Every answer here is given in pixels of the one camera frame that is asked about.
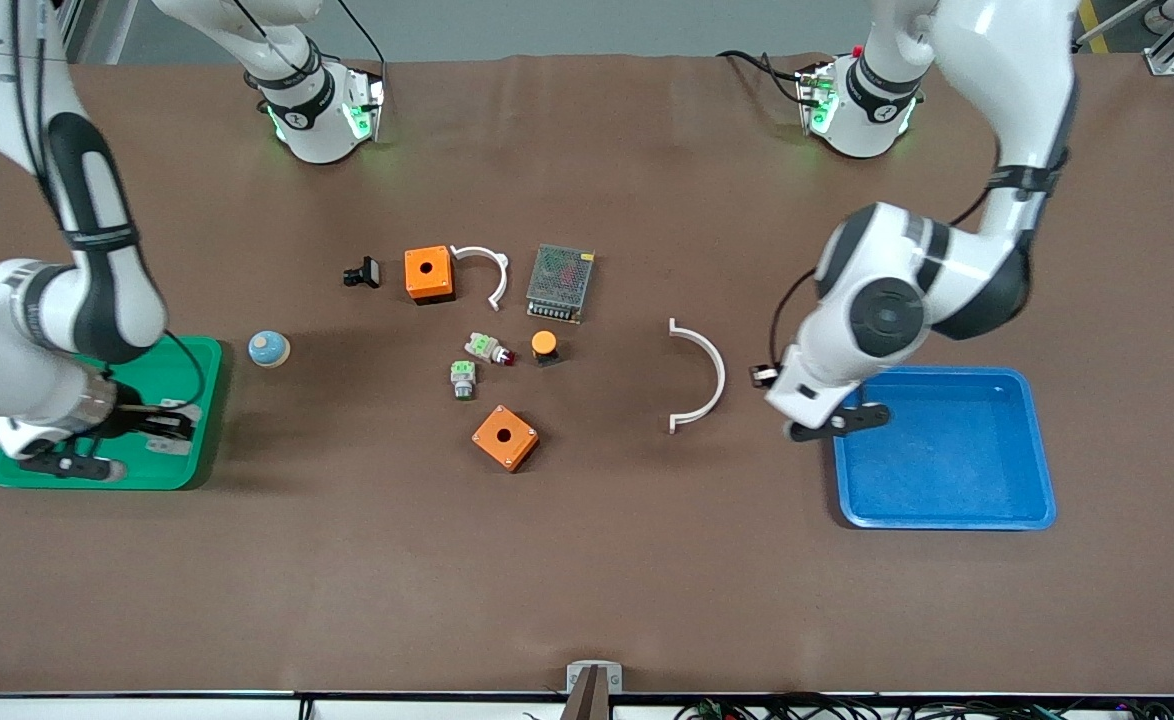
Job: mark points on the blue dome buzzer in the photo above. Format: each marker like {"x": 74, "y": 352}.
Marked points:
{"x": 269, "y": 348}

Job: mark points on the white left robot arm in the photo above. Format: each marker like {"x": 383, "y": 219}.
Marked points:
{"x": 947, "y": 270}

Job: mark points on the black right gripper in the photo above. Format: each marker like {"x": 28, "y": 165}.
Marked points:
{"x": 131, "y": 421}

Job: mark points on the grey metal bracket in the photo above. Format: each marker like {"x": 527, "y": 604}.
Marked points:
{"x": 613, "y": 680}

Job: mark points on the green grey switch module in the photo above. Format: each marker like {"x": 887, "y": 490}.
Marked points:
{"x": 463, "y": 378}

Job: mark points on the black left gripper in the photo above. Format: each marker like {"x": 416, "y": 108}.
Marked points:
{"x": 768, "y": 381}

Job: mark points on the green plastic tray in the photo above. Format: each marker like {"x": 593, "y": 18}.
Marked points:
{"x": 147, "y": 470}

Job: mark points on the blue plastic tray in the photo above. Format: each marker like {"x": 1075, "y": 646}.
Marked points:
{"x": 947, "y": 470}

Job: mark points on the large white curved clamp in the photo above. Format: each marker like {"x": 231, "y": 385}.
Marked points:
{"x": 721, "y": 378}

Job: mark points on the dark camera mount pole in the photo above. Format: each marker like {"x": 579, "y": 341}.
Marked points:
{"x": 587, "y": 705}

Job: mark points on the brown table mat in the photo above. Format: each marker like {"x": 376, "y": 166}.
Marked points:
{"x": 587, "y": 560}

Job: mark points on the orange button box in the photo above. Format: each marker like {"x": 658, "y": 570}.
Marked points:
{"x": 437, "y": 280}
{"x": 492, "y": 440}

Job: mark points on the small white curved clamp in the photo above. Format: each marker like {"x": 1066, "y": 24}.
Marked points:
{"x": 477, "y": 249}

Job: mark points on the small black clip part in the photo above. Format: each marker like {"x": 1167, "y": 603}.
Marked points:
{"x": 367, "y": 272}

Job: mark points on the orange cap push button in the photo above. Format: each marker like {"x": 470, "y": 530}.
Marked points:
{"x": 544, "y": 343}

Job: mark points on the metal mesh power supply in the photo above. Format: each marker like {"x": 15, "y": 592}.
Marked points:
{"x": 559, "y": 280}

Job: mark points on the red tip indicator lamp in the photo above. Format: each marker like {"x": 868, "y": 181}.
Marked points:
{"x": 487, "y": 347}

